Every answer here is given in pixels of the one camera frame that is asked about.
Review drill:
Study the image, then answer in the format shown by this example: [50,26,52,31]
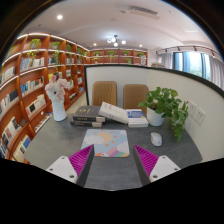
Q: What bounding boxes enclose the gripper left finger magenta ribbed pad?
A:
[47,145,94,187]

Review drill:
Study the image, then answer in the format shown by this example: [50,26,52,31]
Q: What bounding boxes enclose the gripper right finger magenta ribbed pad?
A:
[133,145,180,186]

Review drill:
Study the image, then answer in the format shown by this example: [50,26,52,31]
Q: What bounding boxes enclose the white computer mouse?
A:
[151,132,162,147]

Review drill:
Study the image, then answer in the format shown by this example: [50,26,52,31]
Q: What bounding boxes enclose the pastel cloud mouse pad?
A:
[81,129,130,158]

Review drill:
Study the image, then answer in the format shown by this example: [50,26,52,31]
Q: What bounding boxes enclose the dark book bottom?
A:
[70,120,102,127]

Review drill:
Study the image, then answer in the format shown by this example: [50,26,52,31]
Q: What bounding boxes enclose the white plant pot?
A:
[147,108,164,127]

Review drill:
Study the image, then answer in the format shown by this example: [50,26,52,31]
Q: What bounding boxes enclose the blue white book stack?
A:
[126,109,148,128]

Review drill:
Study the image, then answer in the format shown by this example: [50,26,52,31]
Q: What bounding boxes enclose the dark hardcover book top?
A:
[73,106,105,122]

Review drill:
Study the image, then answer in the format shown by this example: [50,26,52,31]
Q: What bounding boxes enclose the white vase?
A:
[52,100,67,121]

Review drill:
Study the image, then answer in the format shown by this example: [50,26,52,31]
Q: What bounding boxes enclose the white leaning book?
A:
[99,102,128,124]

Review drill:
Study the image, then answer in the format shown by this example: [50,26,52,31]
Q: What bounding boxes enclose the green pothos plant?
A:
[138,87,188,142]

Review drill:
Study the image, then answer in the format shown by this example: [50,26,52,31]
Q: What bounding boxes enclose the right tan chair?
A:
[123,84,149,109]

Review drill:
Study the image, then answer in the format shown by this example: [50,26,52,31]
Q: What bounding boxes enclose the tan chair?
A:
[123,84,149,109]
[92,81,117,106]

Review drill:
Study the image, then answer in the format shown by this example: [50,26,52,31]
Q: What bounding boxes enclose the left tan chair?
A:
[92,81,117,106]

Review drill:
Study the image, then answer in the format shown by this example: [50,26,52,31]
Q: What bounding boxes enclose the pink white flowers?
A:
[45,75,70,102]

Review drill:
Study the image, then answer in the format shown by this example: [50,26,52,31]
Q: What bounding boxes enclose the white partition panel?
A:
[85,65,224,161]

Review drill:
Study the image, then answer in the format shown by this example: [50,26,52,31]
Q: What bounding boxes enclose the orange wooden bookshelf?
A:
[0,32,148,161]

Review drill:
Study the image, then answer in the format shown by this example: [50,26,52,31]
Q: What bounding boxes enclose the window with curtains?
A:
[156,45,224,90]

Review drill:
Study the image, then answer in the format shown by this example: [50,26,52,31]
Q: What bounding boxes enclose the ceiling chandelier lamp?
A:
[107,35,126,47]

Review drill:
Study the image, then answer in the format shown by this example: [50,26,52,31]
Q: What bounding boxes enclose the ceiling air vent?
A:
[129,5,157,16]

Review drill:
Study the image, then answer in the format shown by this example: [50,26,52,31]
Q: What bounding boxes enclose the wall socket right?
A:
[194,108,205,125]

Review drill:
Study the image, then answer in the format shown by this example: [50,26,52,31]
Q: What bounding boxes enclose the wall socket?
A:
[188,102,196,116]
[194,108,205,125]

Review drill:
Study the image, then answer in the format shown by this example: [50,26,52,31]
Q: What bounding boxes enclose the wall socket left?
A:
[188,102,196,116]

